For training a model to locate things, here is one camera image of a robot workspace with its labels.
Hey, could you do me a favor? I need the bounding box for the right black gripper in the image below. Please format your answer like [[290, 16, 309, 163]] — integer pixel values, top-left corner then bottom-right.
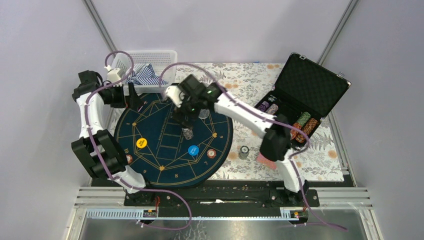
[[170, 90, 202, 130]]

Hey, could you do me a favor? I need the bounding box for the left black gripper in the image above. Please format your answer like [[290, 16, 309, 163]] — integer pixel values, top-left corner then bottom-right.
[[103, 81, 144, 108]]

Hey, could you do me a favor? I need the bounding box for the clear dealer button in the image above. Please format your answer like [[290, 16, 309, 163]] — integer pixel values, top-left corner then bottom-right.
[[198, 109, 210, 120]]

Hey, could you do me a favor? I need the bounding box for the blue ten chip stack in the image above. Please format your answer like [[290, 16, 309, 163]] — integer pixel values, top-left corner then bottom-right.
[[182, 128, 194, 140]]

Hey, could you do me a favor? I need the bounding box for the yellow big blind button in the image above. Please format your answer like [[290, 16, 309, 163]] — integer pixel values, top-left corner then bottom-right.
[[135, 137, 148, 149]]

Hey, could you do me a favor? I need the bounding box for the red white chip stack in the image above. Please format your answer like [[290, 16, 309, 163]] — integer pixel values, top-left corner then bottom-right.
[[207, 149, 217, 159]]

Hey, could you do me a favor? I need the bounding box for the blue yellow fifty chip stack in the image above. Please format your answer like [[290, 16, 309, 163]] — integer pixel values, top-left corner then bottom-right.
[[238, 145, 250, 160]]

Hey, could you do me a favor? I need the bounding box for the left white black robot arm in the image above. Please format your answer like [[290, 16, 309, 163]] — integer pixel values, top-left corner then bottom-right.
[[71, 66, 155, 206]]

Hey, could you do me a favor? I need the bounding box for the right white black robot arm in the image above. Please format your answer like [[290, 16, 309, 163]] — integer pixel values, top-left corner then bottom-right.
[[164, 74, 309, 206]]

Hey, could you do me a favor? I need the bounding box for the blue striped cloth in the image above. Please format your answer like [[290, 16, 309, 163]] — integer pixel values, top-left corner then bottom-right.
[[126, 63, 168, 86]]

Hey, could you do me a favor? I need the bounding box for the white plastic basket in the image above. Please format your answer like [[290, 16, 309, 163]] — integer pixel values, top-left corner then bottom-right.
[[111, 50, 178, 95]]

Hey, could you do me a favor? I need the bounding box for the blue small blind button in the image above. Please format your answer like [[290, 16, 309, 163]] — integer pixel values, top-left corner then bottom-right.
[[187, 145, 199, 156]]

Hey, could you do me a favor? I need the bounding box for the round dark poker mat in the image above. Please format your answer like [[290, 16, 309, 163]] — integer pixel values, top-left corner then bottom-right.
[[114, 93, 234, 189]]

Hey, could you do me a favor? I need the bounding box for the purple chip row in case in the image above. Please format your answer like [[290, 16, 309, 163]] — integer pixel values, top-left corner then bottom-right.
[[257, 101, 270, 112]]

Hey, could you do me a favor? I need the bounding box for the purple white chip row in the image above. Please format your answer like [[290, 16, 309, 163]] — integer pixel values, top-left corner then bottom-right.
[[265, 103, 279, 115]]

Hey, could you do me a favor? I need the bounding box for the red playing card deck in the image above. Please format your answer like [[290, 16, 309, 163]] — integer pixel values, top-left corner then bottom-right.
[[256, 153, 277, 170]]

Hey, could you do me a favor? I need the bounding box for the red chip row in case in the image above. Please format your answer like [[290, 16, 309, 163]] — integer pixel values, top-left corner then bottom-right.
[[290, 122, 302, 140]]

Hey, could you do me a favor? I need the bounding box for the black aluminium chip case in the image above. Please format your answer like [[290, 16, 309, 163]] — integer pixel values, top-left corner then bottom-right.
[[255, 52, 351, 137]]

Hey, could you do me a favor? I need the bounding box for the green chip row in case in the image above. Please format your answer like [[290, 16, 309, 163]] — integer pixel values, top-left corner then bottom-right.
[[295, 111, 311, 128]]

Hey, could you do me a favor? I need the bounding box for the orange black chip row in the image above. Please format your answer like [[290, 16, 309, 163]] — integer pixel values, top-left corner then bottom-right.
[[295, 118, 319, 143]]

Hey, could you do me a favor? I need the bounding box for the floral tablecloth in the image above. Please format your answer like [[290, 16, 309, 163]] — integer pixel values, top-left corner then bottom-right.
[[96, 62, 345, 182]]

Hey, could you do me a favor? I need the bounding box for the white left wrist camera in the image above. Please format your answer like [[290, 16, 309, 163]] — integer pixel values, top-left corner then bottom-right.
[[104, 65, 122, 85]]

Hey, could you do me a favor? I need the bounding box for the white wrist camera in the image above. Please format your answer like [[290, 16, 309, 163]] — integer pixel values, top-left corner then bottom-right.
[[104, 65, 122, 85], [165, 85, 185, 108]]

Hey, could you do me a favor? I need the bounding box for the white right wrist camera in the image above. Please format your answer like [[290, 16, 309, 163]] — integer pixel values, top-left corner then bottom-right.
[[165, 85, 185, 108]]

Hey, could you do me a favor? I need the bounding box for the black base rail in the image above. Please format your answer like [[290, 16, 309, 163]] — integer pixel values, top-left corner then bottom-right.
[[91, 177, 321, 220]]

